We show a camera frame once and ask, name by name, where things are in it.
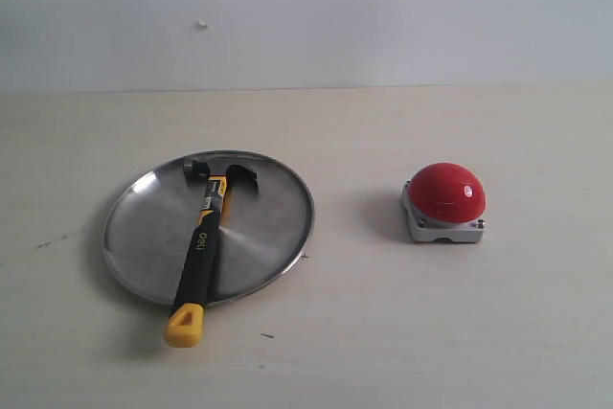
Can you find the black yellow claw hammer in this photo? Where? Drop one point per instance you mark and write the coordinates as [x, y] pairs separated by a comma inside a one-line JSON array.
[[184, 328]]

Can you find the round stainless steel plate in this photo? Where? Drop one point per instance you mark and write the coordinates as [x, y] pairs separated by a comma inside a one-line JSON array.
[[263, 232]]

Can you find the red dome push button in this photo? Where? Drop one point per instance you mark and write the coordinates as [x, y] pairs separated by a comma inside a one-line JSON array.
[[444, 201]]

